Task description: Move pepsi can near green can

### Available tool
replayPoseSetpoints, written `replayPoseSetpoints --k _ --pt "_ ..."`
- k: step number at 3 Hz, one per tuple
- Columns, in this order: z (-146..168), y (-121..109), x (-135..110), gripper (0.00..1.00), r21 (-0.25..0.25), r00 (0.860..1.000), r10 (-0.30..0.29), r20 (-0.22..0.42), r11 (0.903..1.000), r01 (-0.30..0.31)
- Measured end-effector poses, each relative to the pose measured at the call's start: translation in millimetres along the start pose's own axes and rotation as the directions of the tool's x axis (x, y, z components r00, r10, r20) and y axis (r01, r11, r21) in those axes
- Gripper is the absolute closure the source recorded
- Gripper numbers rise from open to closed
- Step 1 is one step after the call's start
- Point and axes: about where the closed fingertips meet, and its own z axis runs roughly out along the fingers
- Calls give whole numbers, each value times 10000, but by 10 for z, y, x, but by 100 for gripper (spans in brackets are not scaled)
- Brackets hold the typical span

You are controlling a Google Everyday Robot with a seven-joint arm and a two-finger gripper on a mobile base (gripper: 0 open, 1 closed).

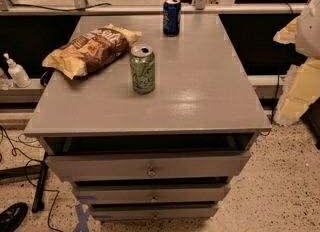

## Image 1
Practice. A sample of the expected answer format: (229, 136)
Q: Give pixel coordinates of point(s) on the grey drawer cabinet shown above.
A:
(202, 102)

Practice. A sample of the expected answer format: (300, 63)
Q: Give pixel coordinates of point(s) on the metal frame rail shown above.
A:
(108, 10)

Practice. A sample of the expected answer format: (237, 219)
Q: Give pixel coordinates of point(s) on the black shoe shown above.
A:
(13, 216)

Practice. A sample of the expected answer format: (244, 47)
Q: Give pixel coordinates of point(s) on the blue tape cross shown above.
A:
(83, 216)

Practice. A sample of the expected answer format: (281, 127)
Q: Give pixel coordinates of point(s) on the middle grey drawer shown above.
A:
(151, 193)

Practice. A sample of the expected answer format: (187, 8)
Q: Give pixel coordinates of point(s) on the black stand leg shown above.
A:
(38, 204)

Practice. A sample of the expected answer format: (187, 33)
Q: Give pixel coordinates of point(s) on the green soda can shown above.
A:
(142, 64)

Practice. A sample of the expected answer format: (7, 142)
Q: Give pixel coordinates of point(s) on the blue pepsi can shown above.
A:
(171, 17)

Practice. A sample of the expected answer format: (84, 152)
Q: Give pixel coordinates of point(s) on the brown yellow chip bag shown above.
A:
(91, 51)

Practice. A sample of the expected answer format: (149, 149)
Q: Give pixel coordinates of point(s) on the white pump bottle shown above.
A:
(17, 72)

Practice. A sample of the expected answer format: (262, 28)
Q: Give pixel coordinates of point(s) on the top grey drawer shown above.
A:
(148, 166)

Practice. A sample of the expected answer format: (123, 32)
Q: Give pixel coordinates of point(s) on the bottom grey drawer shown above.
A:
(154, 212)

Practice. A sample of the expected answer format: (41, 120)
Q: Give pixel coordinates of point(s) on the grey drawer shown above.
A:
(154, 212)
(151, 193)
(148, 166)

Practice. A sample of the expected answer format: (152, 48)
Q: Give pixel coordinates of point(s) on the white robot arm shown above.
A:
(307, 40)

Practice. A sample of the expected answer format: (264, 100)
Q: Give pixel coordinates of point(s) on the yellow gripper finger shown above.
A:
(287, 35)
(301, 89)

